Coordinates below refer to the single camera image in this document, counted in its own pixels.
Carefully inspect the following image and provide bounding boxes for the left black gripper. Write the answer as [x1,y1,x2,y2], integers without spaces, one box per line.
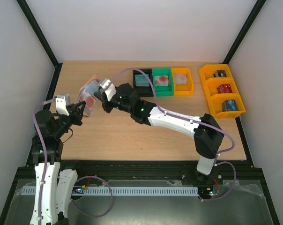
[53,101,86,138]

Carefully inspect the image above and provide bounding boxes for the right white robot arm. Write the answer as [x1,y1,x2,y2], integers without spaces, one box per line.
[94,83,224,184]

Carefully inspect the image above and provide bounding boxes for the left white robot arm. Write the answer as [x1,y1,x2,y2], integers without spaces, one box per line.
[30,97,86,225]

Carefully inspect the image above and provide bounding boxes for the teal card holders stack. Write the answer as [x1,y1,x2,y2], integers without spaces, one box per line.
[134,74,149,87]

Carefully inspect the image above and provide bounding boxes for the red white card holders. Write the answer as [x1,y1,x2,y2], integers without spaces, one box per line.
[154,75,169,86]

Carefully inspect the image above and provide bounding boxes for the clear card holders stack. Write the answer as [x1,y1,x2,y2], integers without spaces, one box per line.
[174,74,187,85]

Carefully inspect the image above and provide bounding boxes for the yellow bin with red cards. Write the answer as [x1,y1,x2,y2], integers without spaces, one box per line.
[203,77,239,97]

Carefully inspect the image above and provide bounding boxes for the yellow bin with black cards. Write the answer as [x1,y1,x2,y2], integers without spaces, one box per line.
[199,64,233,81]

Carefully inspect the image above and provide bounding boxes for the black card stack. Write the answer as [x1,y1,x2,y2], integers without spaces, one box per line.
[214,70,227,77]

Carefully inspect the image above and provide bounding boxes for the yellow bin with blue cards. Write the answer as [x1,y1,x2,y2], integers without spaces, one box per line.
[207,93,246,119]

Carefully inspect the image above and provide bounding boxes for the red card stack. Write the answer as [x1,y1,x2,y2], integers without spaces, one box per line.
[217,84,232,94]

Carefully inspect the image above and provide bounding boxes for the blue card stack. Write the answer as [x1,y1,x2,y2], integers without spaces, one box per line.
[222,99,238,112]

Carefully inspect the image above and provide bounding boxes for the black storage bin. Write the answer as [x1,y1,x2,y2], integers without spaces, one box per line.
[133,68,153,97]

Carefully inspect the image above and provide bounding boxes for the green storage bin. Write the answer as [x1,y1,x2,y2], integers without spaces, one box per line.
[152,67,174,96]

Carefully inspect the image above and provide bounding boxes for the small yellow storage bin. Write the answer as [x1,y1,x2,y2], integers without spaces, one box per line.
[171,67,194,96]

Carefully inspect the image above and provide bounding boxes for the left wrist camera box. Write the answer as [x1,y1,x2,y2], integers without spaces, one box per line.
[55,94,71,116]

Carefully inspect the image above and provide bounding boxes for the left black frame post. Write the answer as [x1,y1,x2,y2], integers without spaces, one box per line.
[16,0,60,68]

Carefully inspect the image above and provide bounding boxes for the black frame post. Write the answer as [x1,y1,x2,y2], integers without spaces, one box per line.
[16,0,60,68]
[222,0,267,64]

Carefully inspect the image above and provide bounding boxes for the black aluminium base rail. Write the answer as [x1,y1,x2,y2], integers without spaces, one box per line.
[60,160,223,186]

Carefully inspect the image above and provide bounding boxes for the white slotted cable duct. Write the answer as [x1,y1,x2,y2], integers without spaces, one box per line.
[22,186,199,196]

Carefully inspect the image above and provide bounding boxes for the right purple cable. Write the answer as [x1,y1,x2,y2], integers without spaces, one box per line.
[104,67,237,202]

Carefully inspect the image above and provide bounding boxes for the right black frame post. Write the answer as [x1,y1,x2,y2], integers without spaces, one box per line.
[222,0,267,64]

